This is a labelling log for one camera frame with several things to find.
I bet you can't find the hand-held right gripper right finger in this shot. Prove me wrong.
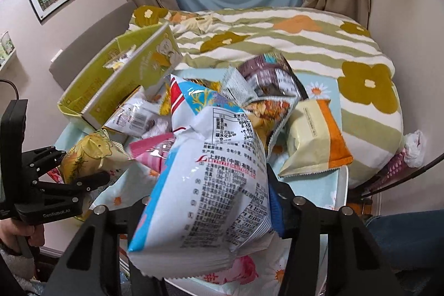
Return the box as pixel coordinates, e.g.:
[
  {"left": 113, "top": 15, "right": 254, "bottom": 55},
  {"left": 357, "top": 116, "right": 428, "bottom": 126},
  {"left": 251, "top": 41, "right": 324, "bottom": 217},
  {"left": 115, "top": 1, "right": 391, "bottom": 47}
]
[{"left": 266, "top": 173, "right": 413, "bottom": 296}]

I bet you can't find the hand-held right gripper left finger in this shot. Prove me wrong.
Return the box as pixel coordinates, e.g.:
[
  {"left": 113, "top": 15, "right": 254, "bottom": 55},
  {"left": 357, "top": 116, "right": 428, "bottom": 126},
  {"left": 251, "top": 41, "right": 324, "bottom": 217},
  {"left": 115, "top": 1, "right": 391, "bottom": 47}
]
[{"left": 41, "top": 197, "right": 168, "bottom": 296}]

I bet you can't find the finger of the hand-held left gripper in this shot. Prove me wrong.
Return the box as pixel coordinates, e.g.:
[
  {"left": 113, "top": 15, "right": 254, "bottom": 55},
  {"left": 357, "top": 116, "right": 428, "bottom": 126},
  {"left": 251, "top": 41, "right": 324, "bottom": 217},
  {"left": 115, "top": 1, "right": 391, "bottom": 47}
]
[
  {"left": 33, "top": 171, "right": 112, "bottom": 194},
  {"left": 21, "top": 145, "right": 66, "bottom": 179}
]

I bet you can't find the yellow lemon print packet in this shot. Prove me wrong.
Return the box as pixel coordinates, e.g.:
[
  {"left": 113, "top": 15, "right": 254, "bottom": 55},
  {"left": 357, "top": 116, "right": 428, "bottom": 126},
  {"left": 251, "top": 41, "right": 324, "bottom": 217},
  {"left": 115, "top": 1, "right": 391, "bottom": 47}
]
[{"left": 60, "top": 129, "right": 134, "bottom": 184}]

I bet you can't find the white blue chip bag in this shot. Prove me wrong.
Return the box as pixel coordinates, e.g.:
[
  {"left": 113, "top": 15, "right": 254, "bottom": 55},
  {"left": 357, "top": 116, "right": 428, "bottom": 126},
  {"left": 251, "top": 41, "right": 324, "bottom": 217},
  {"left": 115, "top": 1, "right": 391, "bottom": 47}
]
[{"left": 128, "top": 74, "right": 278, "bottom": 277}]

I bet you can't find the pink white snack packet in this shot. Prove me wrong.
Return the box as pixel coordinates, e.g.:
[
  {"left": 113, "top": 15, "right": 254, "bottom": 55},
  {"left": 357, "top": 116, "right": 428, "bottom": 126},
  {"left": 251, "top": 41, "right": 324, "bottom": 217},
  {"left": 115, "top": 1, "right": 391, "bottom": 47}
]
[{"left": 127, "top": 132, "right": 178, "bottom": 176}]

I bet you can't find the orange cream snack packet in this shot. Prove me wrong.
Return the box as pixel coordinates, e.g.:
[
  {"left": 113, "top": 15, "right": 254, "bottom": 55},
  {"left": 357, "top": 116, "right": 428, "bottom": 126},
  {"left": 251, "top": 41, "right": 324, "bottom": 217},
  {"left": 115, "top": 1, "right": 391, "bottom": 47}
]
[{"left": 277, "top": 98, "right": 354, "bottom": 178}]

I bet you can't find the white silver barcode packet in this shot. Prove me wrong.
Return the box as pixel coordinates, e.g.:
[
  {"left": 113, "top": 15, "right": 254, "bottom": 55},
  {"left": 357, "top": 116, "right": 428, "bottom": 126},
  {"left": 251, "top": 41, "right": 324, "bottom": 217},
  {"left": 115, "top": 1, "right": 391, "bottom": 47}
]
[{"left": 103, "top": 87, "right": 164, "bottom": 138}]

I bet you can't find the orange brown chip packet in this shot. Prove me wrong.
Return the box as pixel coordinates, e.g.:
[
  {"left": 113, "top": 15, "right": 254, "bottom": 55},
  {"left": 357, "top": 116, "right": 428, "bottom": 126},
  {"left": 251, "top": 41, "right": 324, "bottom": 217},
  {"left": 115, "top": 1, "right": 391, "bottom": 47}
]
[{"left": 243, "top": 95, "right": 299, "bottom": 153}]

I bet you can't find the silver grey snack packet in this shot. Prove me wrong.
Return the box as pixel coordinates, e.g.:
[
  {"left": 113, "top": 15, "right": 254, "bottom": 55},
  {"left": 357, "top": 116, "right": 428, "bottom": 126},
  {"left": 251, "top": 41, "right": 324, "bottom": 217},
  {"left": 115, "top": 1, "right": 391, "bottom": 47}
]
[{"left": 222, "top": 66, "right": 258, "bottom": 107}]

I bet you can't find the brown snack packet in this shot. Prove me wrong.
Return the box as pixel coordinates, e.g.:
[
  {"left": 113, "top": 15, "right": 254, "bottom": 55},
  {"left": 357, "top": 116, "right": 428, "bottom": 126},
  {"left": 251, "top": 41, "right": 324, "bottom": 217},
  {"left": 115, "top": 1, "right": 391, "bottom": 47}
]
[{"left": 239, "top": 52, "right": 309, "bottom": 100}]

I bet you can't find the person's left hand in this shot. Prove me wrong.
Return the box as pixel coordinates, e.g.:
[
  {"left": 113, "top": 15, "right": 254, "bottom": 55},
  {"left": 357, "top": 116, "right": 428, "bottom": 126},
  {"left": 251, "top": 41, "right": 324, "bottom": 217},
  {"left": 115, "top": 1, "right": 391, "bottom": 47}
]
[{"left": 0, "top": 224, "right": 46, "bottom": 254}]

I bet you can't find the light blue daisy tablecloth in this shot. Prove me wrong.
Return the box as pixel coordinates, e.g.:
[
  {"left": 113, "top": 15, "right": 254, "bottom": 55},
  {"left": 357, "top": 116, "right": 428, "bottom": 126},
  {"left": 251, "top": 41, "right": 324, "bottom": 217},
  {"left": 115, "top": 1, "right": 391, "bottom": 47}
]
[{"left": 55, "top": 70, "right": 348, "bottom": 296}]

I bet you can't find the pink patterned cloth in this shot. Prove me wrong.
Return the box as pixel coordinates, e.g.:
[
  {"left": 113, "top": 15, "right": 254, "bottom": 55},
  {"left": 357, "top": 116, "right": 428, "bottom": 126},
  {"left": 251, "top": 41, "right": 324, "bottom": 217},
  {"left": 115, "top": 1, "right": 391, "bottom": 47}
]
[{"left": 376, "top": 147, "right": 417, "bottom": 191}]

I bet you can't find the grey chair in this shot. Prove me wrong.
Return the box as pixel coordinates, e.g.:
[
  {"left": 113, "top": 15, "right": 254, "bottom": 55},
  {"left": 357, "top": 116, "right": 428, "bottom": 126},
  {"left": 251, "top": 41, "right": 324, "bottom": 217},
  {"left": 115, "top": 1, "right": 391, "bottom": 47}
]
[{"left": 49, "top": 1, "right": 138, "bottom": 93}]

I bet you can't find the person's jeans leg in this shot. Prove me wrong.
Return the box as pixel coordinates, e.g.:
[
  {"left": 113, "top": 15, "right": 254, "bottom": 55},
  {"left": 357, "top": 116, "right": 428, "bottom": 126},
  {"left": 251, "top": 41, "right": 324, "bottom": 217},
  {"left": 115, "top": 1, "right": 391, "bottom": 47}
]
[{"left": 364, "top": 213, "right": 444, "bottom": 284}]

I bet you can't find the white plastic bag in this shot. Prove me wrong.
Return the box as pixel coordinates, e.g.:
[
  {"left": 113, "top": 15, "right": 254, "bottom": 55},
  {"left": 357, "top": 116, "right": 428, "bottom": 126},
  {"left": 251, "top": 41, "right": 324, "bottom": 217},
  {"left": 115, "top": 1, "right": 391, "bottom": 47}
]
[{"left": 403, "top": 130, "right": 428, "bottom": 168}]

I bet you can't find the green striped floral blanket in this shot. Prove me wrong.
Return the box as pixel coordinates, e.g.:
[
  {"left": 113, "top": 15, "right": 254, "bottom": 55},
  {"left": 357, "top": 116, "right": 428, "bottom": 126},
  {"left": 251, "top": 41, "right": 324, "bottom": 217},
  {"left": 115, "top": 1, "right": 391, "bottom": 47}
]
[{"left": 128, "top": 5, "right": 406, "bottom": 189}]

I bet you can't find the black cable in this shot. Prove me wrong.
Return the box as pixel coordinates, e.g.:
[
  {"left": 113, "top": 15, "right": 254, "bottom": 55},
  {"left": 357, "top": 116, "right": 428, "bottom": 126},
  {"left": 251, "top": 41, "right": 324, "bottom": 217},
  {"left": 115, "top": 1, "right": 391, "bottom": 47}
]
[{"left": 347, "top": 151, "right": 444, "bottom": 201}]

